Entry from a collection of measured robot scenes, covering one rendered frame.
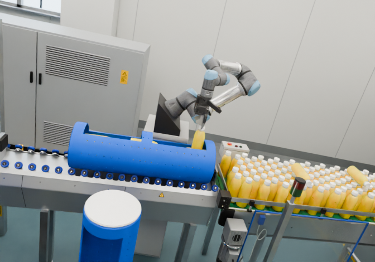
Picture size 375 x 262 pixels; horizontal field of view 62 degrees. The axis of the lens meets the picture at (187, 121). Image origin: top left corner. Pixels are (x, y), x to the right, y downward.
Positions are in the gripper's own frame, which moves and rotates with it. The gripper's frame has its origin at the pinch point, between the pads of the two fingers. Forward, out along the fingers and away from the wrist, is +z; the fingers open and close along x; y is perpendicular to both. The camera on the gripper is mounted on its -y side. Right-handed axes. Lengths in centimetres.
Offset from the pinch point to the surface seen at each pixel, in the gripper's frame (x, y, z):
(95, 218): 56, 53, 31
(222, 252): 33, -24, 69
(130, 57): -145, 54, -3
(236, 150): -24, -37, 26
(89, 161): 13, 64, 27
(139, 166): 13.6, 34.6, 26.1
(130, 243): 56, 35, 45
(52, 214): -6, 88, 85
